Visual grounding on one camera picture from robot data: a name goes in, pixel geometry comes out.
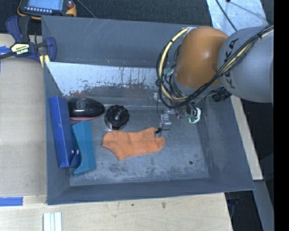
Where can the blue flat block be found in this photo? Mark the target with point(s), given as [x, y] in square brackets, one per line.
[61, 133]

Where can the teal flat block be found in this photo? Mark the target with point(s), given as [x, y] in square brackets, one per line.
[85, 148]

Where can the black round knob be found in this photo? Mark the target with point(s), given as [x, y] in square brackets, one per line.
[116, 117]

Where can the grey metal bin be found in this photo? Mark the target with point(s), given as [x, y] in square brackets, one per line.
[144, 167]

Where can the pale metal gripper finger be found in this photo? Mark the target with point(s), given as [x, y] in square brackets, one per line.
[166, 119]
[164, 133]

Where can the orange cloth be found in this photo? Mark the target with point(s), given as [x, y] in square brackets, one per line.
[132, 143]

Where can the black oval brush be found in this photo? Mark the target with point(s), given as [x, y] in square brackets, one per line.
[85, 107]

